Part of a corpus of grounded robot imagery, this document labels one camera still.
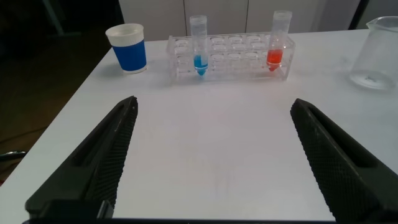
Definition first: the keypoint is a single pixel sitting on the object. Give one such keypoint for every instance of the test tube with blue liquid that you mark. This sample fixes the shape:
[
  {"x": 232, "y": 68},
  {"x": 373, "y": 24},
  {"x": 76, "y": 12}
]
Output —
[{"x": 200, "y": 62}]

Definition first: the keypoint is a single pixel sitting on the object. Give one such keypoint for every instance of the test tube with red liquid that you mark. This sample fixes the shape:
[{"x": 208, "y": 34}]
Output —
[{"x": 274, "y": 57}]

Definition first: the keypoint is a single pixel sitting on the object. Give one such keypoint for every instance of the clear glass beaker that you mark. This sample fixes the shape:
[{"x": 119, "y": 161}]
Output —
[{"x": 373, "y": 62}]

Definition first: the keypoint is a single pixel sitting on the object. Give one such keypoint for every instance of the clear plastic test tube rack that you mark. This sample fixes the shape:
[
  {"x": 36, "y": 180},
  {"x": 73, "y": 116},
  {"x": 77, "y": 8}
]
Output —
[{"x": 236, "y": 62}]

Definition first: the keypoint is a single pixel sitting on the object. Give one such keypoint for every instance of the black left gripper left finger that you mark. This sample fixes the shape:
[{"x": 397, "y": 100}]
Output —
[{"x": 93, "y": 161}]

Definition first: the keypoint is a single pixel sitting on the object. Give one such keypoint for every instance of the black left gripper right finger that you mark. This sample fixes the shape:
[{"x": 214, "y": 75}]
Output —
[{"x": 342, "y": 168}]

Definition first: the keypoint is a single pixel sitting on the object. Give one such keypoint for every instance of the metal chair frame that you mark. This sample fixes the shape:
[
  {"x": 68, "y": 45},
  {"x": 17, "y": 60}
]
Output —
[{"x": 12, "y": 154}]

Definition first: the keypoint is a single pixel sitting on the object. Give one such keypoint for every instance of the blue white paper cup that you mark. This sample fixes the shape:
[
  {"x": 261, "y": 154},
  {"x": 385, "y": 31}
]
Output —
[{"x": 129, "y": 56}]

